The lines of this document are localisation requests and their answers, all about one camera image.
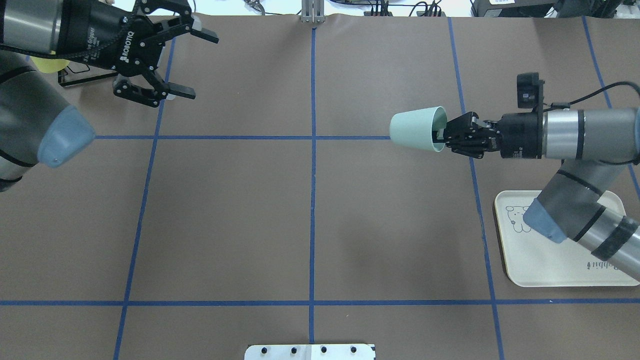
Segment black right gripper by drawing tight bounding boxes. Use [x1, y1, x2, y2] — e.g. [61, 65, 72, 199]
[442, 112, 542, 159]

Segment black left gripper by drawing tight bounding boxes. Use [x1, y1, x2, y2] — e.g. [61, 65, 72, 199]
[57, 0, 220, 109]

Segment green plastic cup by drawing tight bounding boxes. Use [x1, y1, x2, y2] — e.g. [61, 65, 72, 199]
[389, 105, 448, 153]

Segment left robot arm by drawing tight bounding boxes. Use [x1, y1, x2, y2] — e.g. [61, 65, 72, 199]
[0, 0, 219, 192]

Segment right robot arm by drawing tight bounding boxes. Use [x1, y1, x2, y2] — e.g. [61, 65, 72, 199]
[430, 72, 639, 280]

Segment yellow plastic cup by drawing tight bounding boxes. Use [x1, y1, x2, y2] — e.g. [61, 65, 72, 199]
[30, 56, 71, 74]

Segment cream rabbit tray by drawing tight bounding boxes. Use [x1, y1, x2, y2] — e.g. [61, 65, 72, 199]
[493, 190, 639, 288]

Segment black device on desk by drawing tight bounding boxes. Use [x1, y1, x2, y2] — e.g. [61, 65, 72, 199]
[470, 0, 558, 18]

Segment black wire cup rack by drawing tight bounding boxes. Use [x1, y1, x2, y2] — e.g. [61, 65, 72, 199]
[57, 66, 119, 88]

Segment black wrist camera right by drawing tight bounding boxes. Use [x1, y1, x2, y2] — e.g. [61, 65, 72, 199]
[516, 71, 545, 111]

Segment black cables on desk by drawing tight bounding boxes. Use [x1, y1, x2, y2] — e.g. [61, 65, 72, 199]
[330, 0, 446, 17]

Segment grey metal bracket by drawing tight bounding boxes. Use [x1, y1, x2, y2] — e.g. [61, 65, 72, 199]
[299, 0, 326, 25]

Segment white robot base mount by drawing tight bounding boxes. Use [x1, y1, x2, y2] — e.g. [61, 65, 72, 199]
[243, 343, 377, 360]

